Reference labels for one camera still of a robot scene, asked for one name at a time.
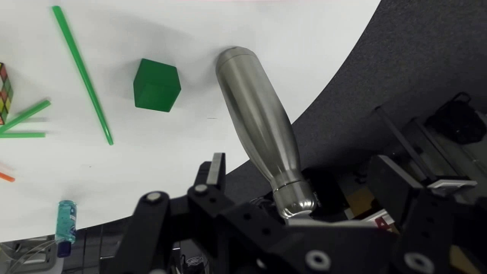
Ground green straw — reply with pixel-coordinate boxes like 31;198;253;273
50;5;113;146

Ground round white table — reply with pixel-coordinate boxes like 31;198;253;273
0;0;380;242

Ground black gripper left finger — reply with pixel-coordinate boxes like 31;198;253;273
112;192;171;274

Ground silver metal flask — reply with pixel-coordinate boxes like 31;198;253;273
215;47;316;219

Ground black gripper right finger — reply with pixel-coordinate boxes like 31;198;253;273
366;155;487;274

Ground multicolored puzzle cube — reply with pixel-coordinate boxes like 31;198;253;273
0;63;13;125

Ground green cube block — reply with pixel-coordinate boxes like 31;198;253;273
132;58;180;113

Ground orange stick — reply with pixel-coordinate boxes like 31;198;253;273
0;172;15;183

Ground crossed green sticks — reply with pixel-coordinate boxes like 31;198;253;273
0;99;53;140

